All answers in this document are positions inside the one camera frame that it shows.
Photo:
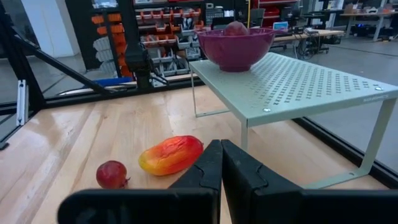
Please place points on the wooden background table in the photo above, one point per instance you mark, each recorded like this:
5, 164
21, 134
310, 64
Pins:
311, 32

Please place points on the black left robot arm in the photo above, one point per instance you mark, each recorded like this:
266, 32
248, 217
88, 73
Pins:
136, 59

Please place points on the purple plastic colander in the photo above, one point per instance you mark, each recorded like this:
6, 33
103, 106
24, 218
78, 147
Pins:
236, 53

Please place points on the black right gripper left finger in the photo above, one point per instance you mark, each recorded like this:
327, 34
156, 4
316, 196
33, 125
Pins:
199, 193

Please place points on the green perforated metal shelf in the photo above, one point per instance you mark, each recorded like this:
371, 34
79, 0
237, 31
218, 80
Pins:
295, 87

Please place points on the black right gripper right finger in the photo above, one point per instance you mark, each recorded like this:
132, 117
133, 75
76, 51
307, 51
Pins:
248, 193

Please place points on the silver frame bracket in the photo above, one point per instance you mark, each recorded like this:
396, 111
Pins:
22, 102

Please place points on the storage bin rack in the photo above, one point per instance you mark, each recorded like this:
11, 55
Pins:
174, 37

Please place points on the black aluminium table frame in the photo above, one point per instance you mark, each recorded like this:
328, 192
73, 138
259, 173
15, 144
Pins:
21, 62

